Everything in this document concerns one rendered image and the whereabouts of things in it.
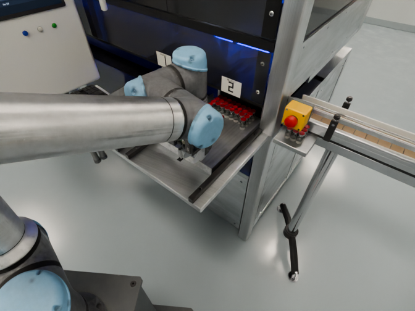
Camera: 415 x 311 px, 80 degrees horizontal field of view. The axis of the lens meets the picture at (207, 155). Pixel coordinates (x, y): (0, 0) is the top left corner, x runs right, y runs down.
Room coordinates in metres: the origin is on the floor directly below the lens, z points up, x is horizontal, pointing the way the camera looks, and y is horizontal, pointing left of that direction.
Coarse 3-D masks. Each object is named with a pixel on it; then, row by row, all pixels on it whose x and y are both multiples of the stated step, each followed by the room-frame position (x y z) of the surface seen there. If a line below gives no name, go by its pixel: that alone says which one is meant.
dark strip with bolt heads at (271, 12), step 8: (272, 0) 0.74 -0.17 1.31; (280, 0) 0.73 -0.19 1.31; (272, 8) 0.74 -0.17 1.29; (280, 8) 0.73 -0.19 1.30; (264, 16) 0.75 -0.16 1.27; (272, 16) 0.74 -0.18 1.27; (264, 24) 0.75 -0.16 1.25; (272, 24) 0.74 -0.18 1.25; (264, 32) 0.75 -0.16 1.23; (272, 32) 0.73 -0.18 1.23; (264, 64) 0.73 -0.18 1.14
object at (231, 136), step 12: (228, 120) 0.78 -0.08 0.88; (228, 132) 0.71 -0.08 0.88; (240, 132) 0.71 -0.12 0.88; (252, 132) 0.69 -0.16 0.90; (168, 144) 0.62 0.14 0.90; (216, 144) 0.64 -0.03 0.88; (228, 144) 0.64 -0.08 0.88; (240, 144) 0.63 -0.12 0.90; (192, 156) 0.56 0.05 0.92; (216, 156) 0.59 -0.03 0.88; (228, 156) 0.58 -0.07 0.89; (204, 168) 0.52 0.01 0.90; (216, 168) 0.52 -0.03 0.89
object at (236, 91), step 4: (224, 80) 0.82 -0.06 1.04; (228, 80) 0.81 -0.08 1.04; (232, 80) 0.80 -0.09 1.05; (224, 84) 0.82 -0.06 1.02; (228, 84) 0.81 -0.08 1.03; (236, 84) 0.79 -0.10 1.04; (240, 84) 0.78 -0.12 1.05; (224, 88) 0.82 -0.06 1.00; (236, 88) 0.79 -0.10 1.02; (240, 88) 0.78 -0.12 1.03; (228, 92) 0.81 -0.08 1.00; (236, 92) 0.79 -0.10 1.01; (240, 92) 0.78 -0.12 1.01; (236, 96) 0.79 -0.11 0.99
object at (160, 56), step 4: (156, 52) 1.04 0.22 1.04; (160, 52) 1.02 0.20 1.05; (160, 56) 1.03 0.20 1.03; (168, 56) 1.00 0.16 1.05; (160, 60) 1.03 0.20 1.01; (164, 60) 1.01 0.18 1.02; (168, 60) 1.00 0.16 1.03; (160, 64) 1.03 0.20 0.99; (164, 64) 1.01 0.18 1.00; (168, 64) 1.00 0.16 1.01
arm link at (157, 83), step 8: (152, 72) 0.48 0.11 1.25; (160, 72) 0.47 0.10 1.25; (168, 72) 0.48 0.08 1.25; (176, 72) 0.48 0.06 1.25; (136, 80) 0.44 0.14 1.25; (144, 80) 0.44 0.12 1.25; (152, 80) 0.44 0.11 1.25; (160, 80) 0.44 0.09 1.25; (168, 80) 0.45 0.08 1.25; (176, 80) 0.47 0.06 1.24; (128, 88) 0.43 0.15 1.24; (136, 88) 0.42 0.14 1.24; (144, 88) 0.42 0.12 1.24; (152, 88) 0.42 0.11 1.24; (160, 88) 0.42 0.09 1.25; (168, 88) 0.41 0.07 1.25; (184, 88) 0.47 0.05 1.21; (152, 96) 0.41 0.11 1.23; (160, 96) 0.40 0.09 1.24
